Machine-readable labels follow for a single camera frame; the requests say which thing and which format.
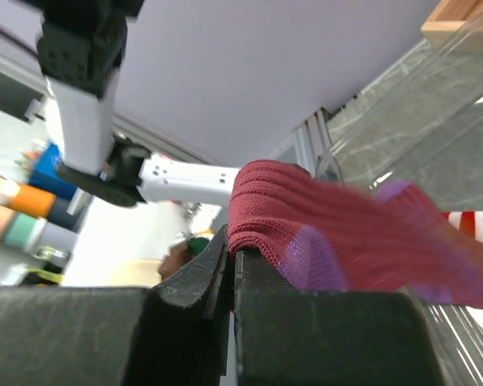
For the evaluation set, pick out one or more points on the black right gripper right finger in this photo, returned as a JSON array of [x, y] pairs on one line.
[[287, 336]]

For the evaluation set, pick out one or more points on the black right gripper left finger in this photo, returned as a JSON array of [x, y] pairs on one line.
[[174, 333]]

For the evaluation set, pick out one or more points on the purple sock with orange cuff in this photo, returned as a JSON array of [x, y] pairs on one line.
[[328, 236]]

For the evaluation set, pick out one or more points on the red white striped sock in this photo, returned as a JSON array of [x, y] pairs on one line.
[[468, 222]]

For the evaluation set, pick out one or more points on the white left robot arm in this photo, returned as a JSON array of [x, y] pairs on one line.
[[80, 53]]

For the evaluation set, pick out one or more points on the brown green plush toy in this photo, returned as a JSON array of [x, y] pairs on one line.
[[180, 253]]

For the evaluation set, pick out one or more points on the clear plastic bin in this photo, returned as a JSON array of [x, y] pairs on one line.
[[421, 121]]

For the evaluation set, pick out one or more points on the wooden drying rack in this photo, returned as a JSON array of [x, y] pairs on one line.
[[455, 27]]

